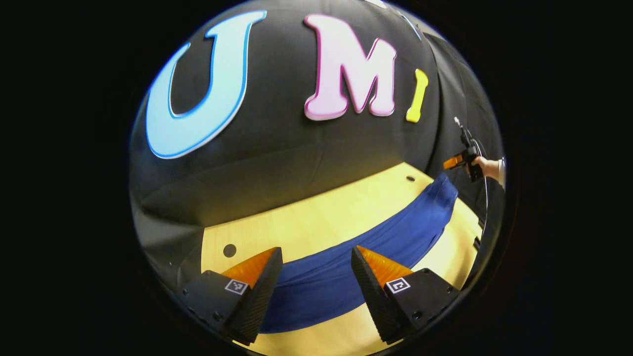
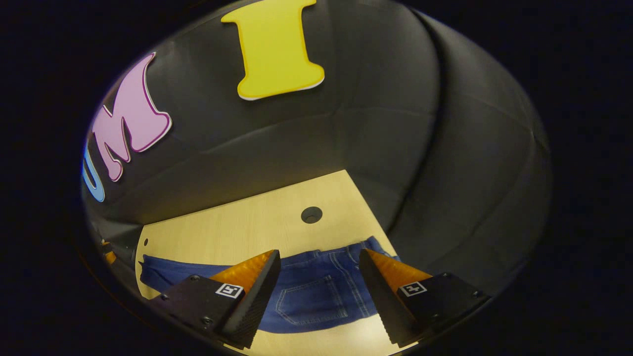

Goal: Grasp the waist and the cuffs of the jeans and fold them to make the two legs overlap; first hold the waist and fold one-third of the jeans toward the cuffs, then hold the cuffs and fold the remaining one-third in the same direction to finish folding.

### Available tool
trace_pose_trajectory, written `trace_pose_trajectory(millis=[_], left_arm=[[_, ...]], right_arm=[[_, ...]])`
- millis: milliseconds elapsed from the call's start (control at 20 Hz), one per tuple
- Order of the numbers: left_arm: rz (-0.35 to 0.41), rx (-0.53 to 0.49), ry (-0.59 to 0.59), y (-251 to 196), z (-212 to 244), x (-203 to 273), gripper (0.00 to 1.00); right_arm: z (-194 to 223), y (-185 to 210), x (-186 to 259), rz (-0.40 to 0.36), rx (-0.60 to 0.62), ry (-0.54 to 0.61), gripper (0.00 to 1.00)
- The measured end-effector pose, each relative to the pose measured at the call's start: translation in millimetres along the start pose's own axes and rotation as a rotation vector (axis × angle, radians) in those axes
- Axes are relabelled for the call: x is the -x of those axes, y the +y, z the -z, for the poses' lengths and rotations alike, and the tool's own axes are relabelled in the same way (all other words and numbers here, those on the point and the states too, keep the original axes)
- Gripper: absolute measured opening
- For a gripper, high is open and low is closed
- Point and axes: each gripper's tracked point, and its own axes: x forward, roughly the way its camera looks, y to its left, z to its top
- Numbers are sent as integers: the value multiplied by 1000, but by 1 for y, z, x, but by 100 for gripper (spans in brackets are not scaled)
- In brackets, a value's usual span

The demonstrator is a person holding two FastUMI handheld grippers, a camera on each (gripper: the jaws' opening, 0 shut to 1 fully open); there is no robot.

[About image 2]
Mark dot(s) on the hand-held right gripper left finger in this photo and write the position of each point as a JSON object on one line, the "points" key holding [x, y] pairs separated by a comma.
{"points": [[254, 301]]}

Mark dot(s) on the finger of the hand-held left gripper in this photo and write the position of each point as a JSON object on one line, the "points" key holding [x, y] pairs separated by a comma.
{"points": [[110, 256]]}

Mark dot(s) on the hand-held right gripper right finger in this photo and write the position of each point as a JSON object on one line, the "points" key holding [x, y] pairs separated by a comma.
{"points": [[383, 301]]}

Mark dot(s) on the blue denim jeans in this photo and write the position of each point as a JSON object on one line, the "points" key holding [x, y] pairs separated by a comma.
{"points": [[316, 296]]}

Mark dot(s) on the black backdrop cloth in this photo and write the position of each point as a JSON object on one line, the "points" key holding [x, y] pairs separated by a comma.
{"points": [[376, 128]]}

